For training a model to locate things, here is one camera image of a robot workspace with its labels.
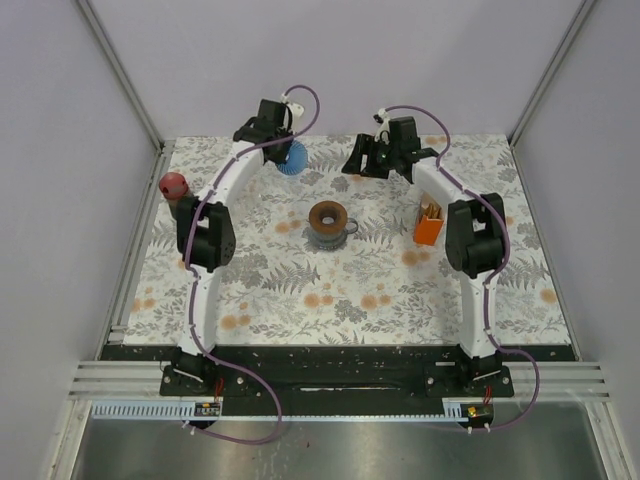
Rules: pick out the blue ribbed plastic dripper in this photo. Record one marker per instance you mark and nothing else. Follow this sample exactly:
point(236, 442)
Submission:
point(295, 161)

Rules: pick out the clear glass carafe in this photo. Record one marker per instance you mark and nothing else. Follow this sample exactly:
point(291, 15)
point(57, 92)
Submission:
point(331, 241)

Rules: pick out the white slotted cable duct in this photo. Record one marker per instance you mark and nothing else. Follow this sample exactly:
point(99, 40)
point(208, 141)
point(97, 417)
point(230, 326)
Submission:
point(185, 411)

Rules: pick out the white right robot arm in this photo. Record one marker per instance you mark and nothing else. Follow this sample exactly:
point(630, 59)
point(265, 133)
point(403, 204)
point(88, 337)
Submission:
point(475, 240)

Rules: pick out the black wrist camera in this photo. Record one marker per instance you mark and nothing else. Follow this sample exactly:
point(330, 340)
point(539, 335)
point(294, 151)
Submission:
point(403, 135)
point(272, 112)

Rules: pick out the orange coffee filter box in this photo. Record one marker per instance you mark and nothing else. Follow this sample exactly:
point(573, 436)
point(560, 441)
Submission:
point(426, 231)

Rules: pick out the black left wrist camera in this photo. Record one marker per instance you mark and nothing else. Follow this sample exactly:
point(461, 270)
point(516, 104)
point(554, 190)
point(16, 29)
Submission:
point(272, 112)

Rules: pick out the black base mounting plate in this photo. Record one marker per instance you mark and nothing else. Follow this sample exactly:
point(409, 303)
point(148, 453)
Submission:
point(335, 379)

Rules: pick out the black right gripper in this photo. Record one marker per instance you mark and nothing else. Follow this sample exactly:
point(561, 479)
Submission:
point(364, 145)

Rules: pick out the floral patterned table mat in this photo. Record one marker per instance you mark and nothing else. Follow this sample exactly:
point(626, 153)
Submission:
point(381, 287)

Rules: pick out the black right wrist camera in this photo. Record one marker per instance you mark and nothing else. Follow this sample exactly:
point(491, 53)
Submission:
point(403, 135)

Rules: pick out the round wooden dripper holder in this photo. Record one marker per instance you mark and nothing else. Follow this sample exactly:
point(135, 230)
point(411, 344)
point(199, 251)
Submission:
point(327, 218)

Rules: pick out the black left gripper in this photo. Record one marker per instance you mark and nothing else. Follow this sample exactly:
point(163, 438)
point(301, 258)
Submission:
point(280, 158)

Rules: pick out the brown paper filters in box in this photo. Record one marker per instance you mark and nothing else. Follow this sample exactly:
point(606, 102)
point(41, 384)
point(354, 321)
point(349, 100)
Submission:
point(429, 208)

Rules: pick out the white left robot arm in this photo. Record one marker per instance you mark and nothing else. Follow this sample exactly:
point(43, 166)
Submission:
point(204, 231)

